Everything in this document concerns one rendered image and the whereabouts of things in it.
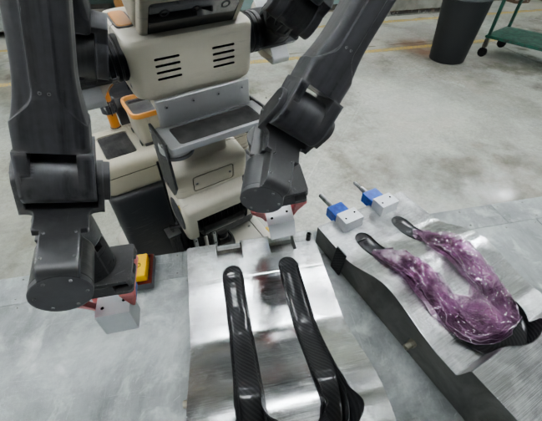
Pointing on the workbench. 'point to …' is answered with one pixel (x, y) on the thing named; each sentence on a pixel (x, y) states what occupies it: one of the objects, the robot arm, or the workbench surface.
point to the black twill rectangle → (338, 261)
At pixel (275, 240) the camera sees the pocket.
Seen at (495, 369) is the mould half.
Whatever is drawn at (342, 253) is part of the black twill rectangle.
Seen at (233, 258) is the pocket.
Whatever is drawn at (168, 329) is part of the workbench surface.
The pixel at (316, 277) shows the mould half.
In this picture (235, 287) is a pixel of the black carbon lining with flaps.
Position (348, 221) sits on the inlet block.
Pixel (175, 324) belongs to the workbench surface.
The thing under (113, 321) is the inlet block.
